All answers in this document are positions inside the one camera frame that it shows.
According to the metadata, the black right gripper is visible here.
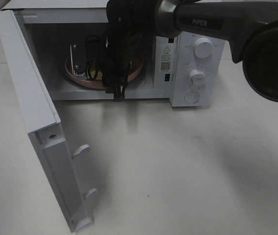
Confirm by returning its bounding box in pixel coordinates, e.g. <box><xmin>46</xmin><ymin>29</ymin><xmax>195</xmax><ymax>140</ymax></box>
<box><xmin>85</xmin><ymin>0</ymin><xmax>158</xmax><ymax>64</ymax></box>

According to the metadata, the pink round plate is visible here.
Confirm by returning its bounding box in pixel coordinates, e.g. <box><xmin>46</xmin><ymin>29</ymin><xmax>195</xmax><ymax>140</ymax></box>
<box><xmin>65</xmin><ymin>54</ymin><xmax>144</xmax><ymax>90</ymax></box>

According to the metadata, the white microwave door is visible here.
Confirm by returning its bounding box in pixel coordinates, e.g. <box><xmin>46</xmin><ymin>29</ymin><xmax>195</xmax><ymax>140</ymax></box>
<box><xmin>0</xmin><ymin>10</ymin><xmax>97</xmax><ymax>232</ymax></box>

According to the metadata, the round white door button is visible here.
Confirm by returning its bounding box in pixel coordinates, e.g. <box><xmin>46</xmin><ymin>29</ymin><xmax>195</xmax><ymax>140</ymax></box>
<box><xmin>185</xmin><ymin>92</ymin><xmax>200</xmax><ymax>104</ymax></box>

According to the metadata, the sandwich with lettuce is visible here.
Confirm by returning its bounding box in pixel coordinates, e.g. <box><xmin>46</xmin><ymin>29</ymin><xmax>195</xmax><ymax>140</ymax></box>
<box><xmin>87</xmin><ymin>62</ymin><xmax>103</xmax><ymax>81</ymax></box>

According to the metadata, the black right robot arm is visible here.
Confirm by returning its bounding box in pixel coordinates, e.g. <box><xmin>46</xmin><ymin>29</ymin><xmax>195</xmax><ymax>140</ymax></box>
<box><xmin>96</xmin><ymin>0</ymin><xmax>278</xmax><ymax>102</ymax></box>

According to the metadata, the white warning label sticker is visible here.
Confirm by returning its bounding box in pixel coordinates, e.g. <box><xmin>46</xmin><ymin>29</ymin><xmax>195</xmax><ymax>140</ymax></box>
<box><xmin>159</xmin><ymin>43</ymin><xmax>174</xmax><ymax>73</ymax></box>

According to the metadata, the white microwave oven body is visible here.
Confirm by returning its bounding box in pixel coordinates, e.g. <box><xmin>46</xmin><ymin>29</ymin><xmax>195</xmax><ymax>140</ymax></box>
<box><xmin>0</xmin><ymin>0</ymin><xmax>225</xmax><ymax>108</ymax></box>

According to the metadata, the lower white timer knob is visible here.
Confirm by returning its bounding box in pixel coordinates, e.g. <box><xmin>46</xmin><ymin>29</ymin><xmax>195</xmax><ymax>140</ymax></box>
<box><xmin>188</xmin><ymin>69</ymin><xmax>206</xmax><ymax>88</ymax></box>

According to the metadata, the upper white power knob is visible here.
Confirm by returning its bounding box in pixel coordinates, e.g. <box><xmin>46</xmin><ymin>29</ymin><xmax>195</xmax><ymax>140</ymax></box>
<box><xmin>193</xmin><ymin>37</ymin><xmax>213</xmax><ymax>59</ymax></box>

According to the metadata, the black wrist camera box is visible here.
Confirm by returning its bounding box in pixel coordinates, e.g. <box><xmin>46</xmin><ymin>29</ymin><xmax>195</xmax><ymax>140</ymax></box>
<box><xmin>70</xmin><ymin>43</ymin><xmax>87</xmax><ymax>76</ymax></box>

